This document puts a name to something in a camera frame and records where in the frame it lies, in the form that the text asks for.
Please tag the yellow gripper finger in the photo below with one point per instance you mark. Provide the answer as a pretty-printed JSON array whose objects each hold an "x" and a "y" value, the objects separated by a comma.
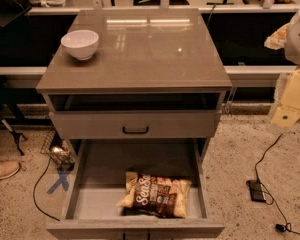
[
  {"x": 277, "y": 39},
  {"x": 285, "y": 111}
]

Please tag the brown chip bag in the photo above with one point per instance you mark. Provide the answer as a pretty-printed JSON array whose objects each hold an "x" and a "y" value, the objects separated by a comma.
[{"x": 165, "y": 197}]

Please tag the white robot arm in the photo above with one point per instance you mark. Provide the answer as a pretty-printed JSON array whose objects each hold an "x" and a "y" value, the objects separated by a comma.
[{"x": 292, "y": 44}]

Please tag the grey drawer cabinet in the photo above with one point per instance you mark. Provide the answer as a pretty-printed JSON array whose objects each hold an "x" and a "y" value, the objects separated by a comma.
[{"x": 148, "y": 60}]

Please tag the closed top drawer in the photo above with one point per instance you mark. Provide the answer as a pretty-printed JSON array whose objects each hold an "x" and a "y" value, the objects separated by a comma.
[{"x": 108, "y": 125}]

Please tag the open middle drawer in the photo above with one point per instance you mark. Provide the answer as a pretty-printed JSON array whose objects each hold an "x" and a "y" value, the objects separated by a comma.
[{"x": 98, "y": 183}]

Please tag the black power adapter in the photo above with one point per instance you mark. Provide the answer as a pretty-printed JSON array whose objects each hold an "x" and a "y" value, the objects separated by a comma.
[{"x": 256, "y": 191}]

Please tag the white ceramic bowl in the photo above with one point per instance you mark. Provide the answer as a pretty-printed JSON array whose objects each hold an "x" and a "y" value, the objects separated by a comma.
[{"x": 81, "y": 44}]

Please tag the tan shoe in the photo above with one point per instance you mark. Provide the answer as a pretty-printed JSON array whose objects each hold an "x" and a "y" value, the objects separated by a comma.
[{"x": 8, "y": 169}]

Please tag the black drawer handle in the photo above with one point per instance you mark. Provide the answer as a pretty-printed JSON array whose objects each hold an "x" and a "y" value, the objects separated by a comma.
[{"x": 135, "y": 131}]

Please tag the wire basket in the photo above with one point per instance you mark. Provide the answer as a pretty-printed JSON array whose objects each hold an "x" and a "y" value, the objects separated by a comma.
[{"x": 56, "y": 149}]

